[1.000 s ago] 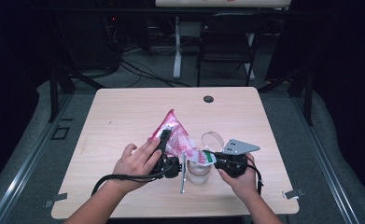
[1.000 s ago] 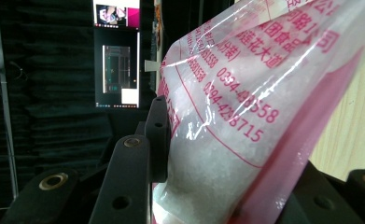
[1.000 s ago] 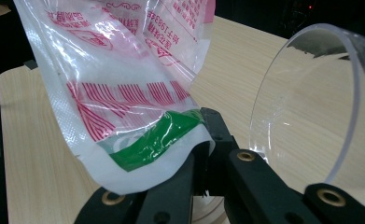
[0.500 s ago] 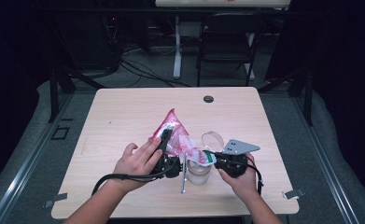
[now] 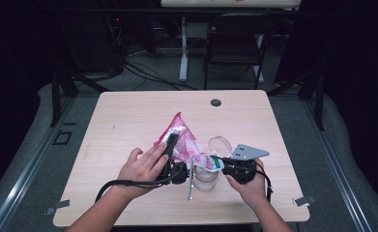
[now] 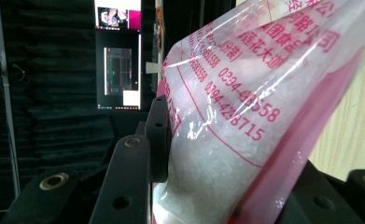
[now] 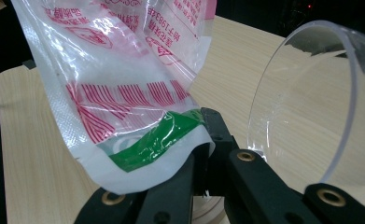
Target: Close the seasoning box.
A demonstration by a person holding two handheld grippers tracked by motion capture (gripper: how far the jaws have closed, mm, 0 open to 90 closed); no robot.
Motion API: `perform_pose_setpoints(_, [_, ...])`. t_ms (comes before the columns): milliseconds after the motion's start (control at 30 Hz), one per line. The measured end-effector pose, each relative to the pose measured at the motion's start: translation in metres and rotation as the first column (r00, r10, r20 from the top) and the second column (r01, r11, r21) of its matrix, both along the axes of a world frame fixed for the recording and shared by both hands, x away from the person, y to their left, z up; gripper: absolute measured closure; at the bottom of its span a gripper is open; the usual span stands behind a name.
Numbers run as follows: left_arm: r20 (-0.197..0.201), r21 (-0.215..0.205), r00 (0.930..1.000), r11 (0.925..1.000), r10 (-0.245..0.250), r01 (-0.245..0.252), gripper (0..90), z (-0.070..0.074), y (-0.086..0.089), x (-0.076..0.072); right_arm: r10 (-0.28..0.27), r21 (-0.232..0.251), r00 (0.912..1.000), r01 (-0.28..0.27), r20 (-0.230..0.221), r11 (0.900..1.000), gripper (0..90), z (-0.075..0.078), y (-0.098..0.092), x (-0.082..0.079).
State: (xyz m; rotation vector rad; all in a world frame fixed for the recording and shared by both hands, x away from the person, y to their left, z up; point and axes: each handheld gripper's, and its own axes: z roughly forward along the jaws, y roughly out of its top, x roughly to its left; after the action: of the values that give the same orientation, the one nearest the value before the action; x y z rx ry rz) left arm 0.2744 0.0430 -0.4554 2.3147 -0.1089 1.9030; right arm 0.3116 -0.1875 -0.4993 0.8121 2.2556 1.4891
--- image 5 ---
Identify person's right hand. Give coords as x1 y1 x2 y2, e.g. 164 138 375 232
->
225 160 270 209

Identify black floor cables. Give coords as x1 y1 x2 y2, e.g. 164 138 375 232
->
123 61 198 92

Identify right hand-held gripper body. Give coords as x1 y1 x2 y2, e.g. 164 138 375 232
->
223 143 271 186

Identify person's left hand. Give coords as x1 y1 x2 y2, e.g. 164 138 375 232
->
117 142 170 199

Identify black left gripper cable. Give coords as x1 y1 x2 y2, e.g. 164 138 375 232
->
94 170 182 203

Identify pink and white plastic bag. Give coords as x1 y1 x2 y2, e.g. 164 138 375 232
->
153 111 225 173

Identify grey tape strip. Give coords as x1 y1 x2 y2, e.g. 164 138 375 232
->
44 199 71 216
292 194 316 207

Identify black metal stand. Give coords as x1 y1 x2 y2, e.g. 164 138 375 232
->
267 69 326 131
49 68 111 128

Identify white desk leg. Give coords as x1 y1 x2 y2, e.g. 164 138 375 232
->
255 33 265 83
179 15 189 82

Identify black folding chair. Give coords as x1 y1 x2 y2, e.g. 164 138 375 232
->
203 13 276 91

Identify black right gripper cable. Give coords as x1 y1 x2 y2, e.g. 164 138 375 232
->
255 160 274 203

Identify aluminium floor rail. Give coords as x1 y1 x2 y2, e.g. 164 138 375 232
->
0 96 78 232
301 96 374 232

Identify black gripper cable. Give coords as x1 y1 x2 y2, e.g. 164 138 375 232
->
255 160 274 203
94 170 182 203

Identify dark equipment cabinet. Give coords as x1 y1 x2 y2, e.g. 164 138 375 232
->
60 13 127 75

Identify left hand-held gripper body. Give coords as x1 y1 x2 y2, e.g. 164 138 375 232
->
159 157 195 201

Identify clear glass jar lid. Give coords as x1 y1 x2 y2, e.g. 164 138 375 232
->
208 135 233 159

